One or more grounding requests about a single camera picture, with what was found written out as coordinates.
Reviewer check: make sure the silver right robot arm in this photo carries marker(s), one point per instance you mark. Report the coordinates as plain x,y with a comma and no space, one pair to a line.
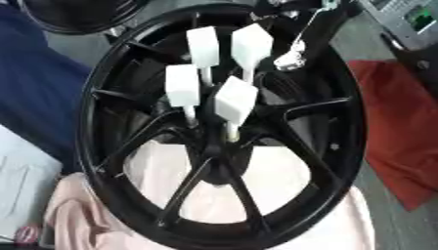
408,19

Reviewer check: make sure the white flat box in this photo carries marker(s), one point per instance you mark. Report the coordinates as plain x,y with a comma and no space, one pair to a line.
26,182

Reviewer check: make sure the small pink red object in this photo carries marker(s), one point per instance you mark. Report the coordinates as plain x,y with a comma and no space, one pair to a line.
27,234

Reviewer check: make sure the black round tyre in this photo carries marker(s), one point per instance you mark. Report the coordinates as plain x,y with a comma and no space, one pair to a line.
80,16

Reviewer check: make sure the black spoked wheel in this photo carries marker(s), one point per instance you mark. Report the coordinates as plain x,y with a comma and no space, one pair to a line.
336,130

